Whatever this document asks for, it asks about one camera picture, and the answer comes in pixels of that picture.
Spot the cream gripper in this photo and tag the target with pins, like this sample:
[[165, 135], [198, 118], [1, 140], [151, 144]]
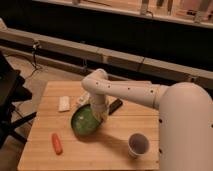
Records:
[[101, 114]]

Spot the green ceramic bowl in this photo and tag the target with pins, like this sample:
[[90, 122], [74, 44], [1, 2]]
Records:
[[83, 122]]

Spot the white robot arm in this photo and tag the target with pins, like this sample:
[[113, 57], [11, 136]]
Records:
[[185, 117]]

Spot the black rectangular block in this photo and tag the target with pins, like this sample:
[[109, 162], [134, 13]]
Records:
[[115, 105]]

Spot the white tube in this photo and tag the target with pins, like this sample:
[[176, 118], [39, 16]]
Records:
[[83, 99]]

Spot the white rectangular block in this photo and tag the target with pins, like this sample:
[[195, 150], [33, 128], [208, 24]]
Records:
[[64, 103]]

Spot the white paper cup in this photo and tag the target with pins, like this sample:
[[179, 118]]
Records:
[[138, 145]]

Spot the orange carrot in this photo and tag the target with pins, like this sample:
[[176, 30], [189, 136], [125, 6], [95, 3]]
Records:
[[56, 144]]

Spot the black office chair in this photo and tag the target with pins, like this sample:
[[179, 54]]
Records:
[[11, 90]]

